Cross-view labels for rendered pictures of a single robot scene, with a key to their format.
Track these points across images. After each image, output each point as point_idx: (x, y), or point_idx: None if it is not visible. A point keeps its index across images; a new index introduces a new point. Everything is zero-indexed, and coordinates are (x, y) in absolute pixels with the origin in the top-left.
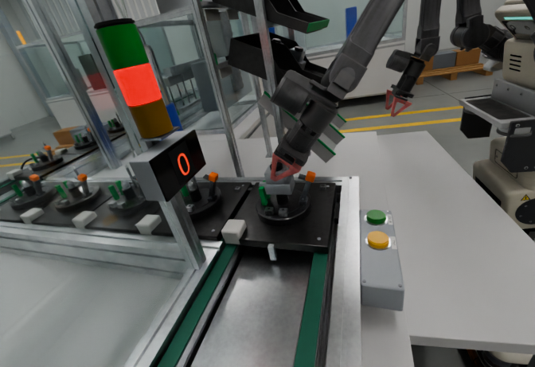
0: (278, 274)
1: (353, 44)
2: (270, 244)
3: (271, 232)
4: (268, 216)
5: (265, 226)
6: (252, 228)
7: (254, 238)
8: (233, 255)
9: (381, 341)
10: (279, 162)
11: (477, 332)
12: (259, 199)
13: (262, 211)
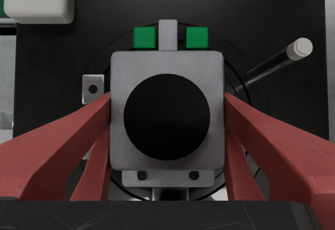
0: (1, 138)
1: None
2: (9, 117)
3: (51, 111)
4: (81, 92)
5: (74, 84)
6: (61, 47)
7: (22, 65)
8: (6, 19)
9: None
10: (230, 119)
11: None
12: (178, 29)
13: (109, 60)
